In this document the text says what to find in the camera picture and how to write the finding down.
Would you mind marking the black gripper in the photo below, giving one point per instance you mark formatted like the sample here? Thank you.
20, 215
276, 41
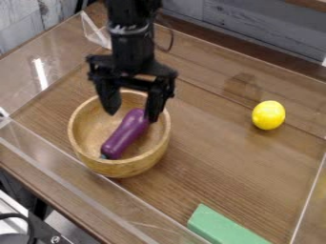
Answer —
131, 68

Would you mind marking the purple toy eggplant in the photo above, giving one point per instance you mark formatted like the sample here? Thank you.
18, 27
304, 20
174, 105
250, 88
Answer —
131, 128

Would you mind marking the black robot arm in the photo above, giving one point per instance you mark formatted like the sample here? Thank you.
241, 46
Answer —
131, 16

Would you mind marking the brown wooden bowl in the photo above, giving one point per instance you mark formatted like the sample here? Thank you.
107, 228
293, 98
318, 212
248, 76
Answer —
90, 127

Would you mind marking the yellow toy lemon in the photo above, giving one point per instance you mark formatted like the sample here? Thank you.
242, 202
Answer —
269, 115

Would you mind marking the green foam block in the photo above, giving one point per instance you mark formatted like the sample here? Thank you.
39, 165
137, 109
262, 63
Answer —
218, 229

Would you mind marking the clear acrylic corner bracket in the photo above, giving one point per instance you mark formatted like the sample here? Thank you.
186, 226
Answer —
95, 34

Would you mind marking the clear acrylic tray wall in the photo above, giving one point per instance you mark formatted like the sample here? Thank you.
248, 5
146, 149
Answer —
258, 176

